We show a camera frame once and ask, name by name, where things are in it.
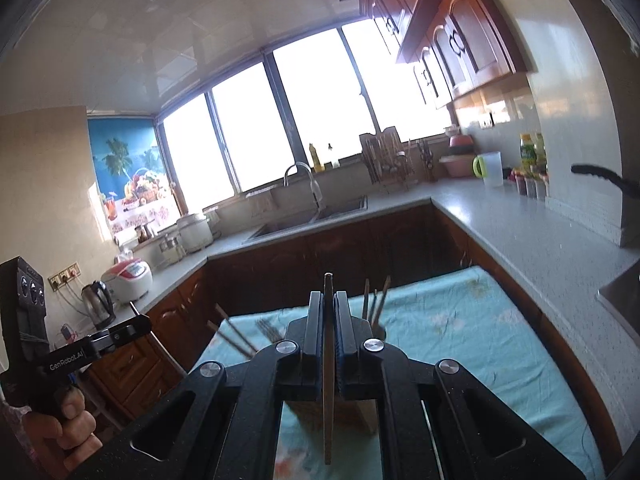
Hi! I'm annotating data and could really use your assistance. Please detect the white and pink rice cooker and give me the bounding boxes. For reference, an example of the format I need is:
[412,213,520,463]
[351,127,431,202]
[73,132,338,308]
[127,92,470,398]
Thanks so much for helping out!
[100,258,152,303]

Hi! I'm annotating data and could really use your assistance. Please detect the palm tree printed blind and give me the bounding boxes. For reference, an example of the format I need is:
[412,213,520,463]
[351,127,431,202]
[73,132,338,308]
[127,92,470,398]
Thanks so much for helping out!
[87,119,182,233]

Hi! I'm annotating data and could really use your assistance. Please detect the thin metal utensil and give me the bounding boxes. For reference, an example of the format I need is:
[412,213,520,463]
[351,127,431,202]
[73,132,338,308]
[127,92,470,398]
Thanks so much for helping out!
[130,301,190,377]

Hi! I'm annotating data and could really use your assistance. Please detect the wooden base cabinets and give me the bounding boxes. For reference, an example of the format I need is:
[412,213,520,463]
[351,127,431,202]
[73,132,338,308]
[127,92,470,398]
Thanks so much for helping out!
[85,202,616,431]

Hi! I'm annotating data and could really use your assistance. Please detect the wall socket strip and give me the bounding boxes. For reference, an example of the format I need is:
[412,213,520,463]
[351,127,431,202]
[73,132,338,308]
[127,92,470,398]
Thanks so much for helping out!
[47,261,82,291]

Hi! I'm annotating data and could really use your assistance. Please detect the kitchen window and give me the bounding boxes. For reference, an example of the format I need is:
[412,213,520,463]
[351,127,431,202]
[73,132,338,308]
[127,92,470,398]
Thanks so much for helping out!
[155,20,453,211]

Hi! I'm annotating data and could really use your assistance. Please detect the white cooking pot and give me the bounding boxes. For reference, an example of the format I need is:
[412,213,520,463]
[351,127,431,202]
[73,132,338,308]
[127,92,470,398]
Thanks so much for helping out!
[176,212,215,253]

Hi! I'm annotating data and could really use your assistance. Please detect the metal fork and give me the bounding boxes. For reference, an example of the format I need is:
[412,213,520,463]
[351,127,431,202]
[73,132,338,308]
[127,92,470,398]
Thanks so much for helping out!
[255,324,288,346]

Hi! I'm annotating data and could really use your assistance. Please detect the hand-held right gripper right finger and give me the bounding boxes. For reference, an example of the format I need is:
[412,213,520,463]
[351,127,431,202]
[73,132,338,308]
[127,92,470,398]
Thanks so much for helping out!
[335,291,586,480]

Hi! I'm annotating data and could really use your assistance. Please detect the black pan handle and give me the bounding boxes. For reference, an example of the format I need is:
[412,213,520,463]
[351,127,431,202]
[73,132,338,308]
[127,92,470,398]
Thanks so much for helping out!
[571,162,640,196]

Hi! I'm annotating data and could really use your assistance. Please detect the steel kitchen sink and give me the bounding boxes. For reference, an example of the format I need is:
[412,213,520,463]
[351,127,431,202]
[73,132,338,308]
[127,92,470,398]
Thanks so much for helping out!
[244,195,368,243]

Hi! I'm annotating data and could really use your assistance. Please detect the pink plastic basin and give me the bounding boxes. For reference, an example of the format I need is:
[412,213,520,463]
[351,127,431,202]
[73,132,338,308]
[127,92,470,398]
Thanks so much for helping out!
[439,155,475,178]

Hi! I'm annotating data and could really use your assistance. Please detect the steel electric kettle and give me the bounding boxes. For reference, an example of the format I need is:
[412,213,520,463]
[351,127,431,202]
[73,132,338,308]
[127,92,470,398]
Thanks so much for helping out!
[81,280,117,330]

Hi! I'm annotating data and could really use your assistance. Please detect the wooden utensil holder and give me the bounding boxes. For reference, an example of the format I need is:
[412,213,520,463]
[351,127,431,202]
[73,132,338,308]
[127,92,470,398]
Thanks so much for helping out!
[282,399,379,436]

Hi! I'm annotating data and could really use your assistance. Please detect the wire dish rack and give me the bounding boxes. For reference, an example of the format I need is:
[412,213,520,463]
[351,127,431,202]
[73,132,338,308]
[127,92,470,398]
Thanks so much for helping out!
[359,127,418,188]

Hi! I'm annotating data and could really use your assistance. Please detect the white pitcher with green handle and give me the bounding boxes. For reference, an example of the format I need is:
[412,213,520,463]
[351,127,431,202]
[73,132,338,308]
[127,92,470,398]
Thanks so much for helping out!
[472,151,503,188]

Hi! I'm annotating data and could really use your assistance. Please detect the wooden wall cabinets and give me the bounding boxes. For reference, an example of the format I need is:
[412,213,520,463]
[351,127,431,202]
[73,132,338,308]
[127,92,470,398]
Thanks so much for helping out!
[357,0,531,111]

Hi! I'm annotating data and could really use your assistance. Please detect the chrome faucet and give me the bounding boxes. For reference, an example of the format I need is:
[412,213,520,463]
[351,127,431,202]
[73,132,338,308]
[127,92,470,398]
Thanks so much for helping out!
[284,161,325,211]

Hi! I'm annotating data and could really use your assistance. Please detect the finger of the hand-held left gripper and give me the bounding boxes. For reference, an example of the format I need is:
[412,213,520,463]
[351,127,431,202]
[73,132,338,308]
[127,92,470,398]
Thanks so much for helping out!
[85,312,152,357]

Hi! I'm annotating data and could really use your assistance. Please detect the black power cable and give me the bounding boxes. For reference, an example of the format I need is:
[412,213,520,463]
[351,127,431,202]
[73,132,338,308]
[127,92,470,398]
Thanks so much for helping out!
[57,287,88,318]

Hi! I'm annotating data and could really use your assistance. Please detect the yellow oil bottle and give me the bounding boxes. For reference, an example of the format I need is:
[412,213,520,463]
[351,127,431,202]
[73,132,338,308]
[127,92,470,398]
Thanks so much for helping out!
[519,133,537,171]

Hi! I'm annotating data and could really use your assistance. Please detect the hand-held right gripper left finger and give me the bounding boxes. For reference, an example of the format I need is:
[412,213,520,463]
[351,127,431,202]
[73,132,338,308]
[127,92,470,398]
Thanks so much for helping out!
[75,291,324,480]

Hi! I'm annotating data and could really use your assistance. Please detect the blue floral tablecloth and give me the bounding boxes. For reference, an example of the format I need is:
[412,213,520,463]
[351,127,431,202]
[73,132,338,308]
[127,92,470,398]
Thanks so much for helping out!
[187,266,608,480]

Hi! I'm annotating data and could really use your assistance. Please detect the glass jar with lid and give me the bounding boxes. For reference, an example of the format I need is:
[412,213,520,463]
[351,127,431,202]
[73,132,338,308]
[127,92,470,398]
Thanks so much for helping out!
[159,234,186,266]

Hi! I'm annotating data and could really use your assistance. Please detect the person's left hand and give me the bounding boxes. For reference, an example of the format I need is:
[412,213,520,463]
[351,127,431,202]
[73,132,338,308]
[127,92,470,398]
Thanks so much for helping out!
[22,387,104,467]

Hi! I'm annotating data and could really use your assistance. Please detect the steel cooktop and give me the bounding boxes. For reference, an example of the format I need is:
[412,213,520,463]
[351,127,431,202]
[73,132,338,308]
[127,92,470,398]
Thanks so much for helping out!
[596,262,640,331]

